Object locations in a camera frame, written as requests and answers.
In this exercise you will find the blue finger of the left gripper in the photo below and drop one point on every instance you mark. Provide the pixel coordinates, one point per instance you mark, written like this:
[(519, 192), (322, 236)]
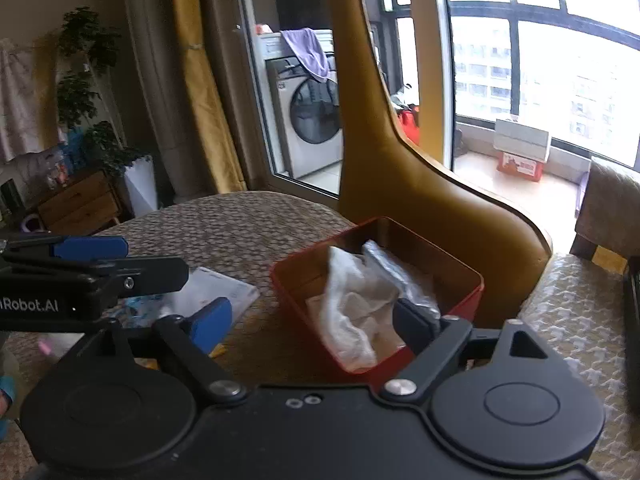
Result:
[(90, 248)]

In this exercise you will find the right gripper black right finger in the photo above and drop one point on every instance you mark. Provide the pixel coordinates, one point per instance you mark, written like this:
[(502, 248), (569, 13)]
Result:
[(417, 326)]

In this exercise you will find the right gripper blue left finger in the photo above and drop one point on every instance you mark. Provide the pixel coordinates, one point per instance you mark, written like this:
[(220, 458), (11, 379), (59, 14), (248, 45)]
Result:
[(205, 323)]

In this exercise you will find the red rectangular storage box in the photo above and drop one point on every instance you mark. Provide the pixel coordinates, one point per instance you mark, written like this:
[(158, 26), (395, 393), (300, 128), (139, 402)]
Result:
[(302, 275)]

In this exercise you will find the white soft cloth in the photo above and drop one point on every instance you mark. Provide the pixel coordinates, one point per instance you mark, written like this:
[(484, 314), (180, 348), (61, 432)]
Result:
[(354, 314)]

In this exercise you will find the white tissue pack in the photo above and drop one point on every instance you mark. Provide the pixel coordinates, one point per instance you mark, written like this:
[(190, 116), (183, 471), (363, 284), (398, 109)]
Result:
[(203, 287)]

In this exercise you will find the clear plastic bag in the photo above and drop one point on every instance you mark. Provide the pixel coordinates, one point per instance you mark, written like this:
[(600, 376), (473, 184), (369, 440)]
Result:
[(412, 285)]

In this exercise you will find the wooden drawer cabinet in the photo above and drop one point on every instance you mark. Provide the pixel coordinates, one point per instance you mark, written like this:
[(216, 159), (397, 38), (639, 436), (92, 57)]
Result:
[(86, 205)]

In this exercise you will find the white plant pot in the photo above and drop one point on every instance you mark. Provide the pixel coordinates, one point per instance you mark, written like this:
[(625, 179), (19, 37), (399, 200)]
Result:
[(139, 181)]

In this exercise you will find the floral hanging cloth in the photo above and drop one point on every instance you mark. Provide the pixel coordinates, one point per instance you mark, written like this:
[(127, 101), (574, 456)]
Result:
[(28, 116)]

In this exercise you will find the yellow giraffe figure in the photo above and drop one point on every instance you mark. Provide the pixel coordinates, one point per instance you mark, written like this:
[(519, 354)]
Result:
[(385, 175)]

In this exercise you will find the red cardboard box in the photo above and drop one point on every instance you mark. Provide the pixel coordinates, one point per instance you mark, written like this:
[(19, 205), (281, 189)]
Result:
[(518, 166)]

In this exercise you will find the green potted tree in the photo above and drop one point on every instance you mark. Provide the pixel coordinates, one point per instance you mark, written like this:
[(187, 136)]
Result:
[(84, 94)]

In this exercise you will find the yellow curtain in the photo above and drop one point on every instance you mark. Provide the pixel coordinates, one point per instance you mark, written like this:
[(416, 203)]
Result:
[(210, 121)]

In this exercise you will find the white box on balcony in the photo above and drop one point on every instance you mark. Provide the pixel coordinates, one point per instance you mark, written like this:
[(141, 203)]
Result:
[(518, 139)]

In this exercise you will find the beige sofa armrest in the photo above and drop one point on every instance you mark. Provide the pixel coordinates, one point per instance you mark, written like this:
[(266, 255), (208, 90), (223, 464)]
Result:
[(608, 216)]

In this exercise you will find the white washing machine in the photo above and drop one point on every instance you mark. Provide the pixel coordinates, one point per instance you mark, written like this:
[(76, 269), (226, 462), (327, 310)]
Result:
[(306, 111)]

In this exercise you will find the white tower air conditioner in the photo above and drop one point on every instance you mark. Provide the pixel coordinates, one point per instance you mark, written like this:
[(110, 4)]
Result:
[(154, 40)]

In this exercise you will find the purple towel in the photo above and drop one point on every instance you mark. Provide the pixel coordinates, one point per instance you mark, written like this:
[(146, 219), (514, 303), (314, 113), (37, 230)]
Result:
[(307, 48)]

